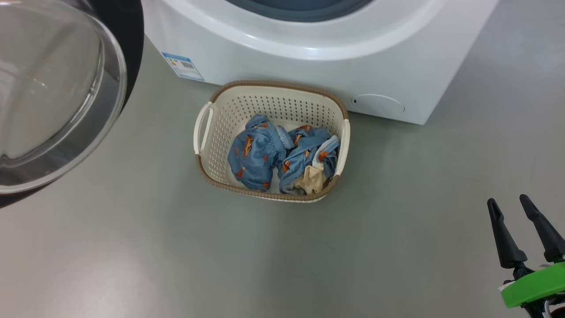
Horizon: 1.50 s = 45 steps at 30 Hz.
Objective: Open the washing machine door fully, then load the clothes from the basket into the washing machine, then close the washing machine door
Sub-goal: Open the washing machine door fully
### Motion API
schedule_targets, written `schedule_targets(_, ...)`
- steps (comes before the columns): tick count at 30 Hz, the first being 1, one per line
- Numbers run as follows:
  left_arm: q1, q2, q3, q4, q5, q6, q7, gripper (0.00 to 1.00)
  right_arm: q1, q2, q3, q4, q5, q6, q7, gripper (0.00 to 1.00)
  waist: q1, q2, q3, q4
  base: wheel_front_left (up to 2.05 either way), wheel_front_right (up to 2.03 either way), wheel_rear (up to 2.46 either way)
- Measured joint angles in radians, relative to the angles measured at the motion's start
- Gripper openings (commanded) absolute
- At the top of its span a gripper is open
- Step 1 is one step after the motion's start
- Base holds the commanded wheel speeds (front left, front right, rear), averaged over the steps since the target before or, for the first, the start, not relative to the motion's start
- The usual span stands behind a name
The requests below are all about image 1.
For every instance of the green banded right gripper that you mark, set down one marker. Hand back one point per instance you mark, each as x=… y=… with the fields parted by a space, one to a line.
x=538 y=285

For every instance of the blue garment with beige lining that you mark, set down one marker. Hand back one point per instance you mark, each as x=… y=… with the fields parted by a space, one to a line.
x=304 y=159

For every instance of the blue orange-print garment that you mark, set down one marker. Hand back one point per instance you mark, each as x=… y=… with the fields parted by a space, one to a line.
x=254 y=154

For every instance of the black round glass washer door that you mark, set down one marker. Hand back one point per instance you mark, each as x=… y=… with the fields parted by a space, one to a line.
x=53 y=88

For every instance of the white front-load washing machine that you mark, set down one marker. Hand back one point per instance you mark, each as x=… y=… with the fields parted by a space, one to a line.
x=309 y=66

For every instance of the round white filter cover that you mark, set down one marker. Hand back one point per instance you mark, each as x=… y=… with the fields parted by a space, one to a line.
x=379 y=104

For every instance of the cream perforated laundry basket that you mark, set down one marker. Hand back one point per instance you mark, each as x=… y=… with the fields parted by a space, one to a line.
x=273 y=101

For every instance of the blue energy label sticker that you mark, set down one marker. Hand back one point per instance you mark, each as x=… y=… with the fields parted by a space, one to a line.
x=183 y=66

